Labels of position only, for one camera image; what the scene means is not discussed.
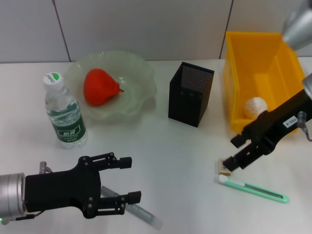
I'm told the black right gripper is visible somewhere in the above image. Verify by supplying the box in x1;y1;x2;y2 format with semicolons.
223;89;312;173

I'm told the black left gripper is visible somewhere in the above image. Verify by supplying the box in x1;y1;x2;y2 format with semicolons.
24;152;142;219

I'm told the beige eraser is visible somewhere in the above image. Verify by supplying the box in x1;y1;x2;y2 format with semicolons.
216;157;234;176

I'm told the white paper ball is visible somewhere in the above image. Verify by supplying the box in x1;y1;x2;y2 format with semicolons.
244;97;269;120

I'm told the clear green-label water bottle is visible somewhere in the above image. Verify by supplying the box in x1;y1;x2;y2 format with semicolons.
43;72;88;149

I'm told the red-orange toy orange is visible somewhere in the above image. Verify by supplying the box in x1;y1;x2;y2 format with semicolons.
83;69;125;107

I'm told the grey marker pen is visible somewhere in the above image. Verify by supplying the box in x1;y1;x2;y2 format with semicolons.
101;185;163;230

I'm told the black mesh pen holder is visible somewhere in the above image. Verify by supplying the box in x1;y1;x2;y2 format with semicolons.
168;61;215;128

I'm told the pale green glass fruit plate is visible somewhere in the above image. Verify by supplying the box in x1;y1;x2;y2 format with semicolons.
64;50;158;124

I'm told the yellow plastic bin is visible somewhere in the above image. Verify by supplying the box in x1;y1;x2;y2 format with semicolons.
223;31;312;135

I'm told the right arm cable with plug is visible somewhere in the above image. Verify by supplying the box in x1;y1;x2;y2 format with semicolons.
297;111;312;142

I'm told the arm cable with plug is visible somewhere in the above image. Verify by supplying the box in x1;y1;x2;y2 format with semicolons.
297;111;312;142
0;160;53;224

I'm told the left arm cable with plug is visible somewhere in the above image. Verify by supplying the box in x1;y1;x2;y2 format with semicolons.
0;160;53;224

